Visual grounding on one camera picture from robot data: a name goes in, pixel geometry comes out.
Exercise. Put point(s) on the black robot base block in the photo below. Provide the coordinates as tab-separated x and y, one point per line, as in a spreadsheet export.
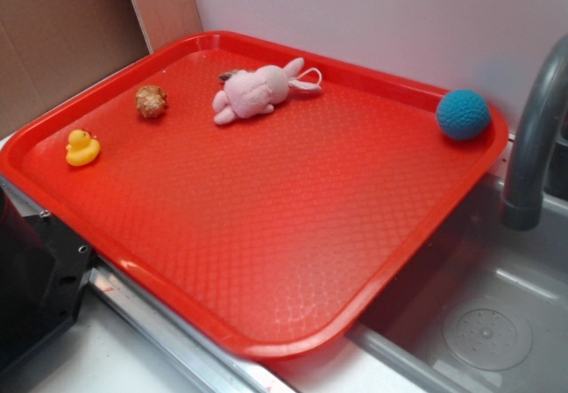
44	269

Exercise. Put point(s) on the brown sea shell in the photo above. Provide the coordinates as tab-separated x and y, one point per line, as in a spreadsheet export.
151	101

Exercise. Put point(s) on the red plastic tray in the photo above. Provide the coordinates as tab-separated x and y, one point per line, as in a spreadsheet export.
271	235

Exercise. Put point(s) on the pink plush bunny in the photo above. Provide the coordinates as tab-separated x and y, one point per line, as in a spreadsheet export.
246	94

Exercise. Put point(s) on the blue crocheted ball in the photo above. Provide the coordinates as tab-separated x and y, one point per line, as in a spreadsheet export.
462	114

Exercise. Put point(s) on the yellow rubber duck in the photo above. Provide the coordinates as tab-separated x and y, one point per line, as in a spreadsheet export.
82	148

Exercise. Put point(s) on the grey plastic sink basin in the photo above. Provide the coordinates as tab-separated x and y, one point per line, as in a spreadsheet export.
480	307

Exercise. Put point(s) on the grey toy faucet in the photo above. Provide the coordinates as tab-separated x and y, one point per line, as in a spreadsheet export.
538	161

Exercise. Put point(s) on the brown cardboard panel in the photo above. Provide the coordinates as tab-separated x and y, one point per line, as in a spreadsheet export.
53	49

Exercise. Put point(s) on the silver metal rail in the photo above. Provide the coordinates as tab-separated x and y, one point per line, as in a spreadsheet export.
125	341

